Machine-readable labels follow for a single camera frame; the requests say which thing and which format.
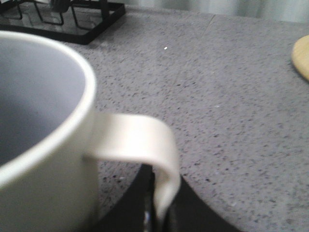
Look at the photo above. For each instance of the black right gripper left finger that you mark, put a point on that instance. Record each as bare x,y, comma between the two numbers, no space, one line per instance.
134,212

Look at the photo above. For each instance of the wooden mug tree stand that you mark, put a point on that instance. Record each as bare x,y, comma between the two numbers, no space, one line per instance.
300,56

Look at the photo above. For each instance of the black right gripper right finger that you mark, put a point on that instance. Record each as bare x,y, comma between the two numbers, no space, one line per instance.
188,213

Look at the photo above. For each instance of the black wire mug rack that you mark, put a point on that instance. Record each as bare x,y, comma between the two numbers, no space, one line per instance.
74,21

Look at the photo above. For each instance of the white HOME mug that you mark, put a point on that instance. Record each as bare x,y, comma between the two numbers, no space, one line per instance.
51,138

